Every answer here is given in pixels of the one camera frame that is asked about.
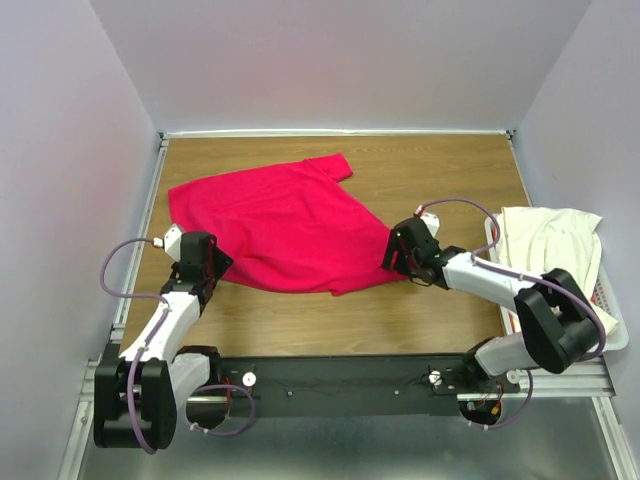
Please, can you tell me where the pink t-shirt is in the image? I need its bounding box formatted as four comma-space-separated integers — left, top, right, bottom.
168, 153, 403, 296

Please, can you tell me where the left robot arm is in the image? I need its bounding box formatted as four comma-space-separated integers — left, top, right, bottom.
93, 225, 233, 454

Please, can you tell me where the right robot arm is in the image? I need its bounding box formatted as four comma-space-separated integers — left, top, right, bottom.
382, 216, 606, 392

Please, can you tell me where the cream white t-shirt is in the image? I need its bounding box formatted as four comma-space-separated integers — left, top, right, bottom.
494, 204, 621, 336

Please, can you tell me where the white laundry basket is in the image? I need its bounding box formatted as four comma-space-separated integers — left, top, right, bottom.
483, 212, 630, 355

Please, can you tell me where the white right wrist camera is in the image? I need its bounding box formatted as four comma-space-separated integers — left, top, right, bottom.
414, 205, 440, 238

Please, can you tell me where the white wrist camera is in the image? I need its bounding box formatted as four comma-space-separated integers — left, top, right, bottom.
414, 205, 440, 238
151, 224, 184, 262

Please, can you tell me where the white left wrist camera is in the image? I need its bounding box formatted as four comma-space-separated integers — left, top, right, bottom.
151, 224, 184, 262

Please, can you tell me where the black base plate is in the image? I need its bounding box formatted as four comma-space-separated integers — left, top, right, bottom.
186, 353, 520, 429

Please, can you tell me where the aluminium table frame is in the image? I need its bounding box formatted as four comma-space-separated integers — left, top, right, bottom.
57, 130, 640, 480

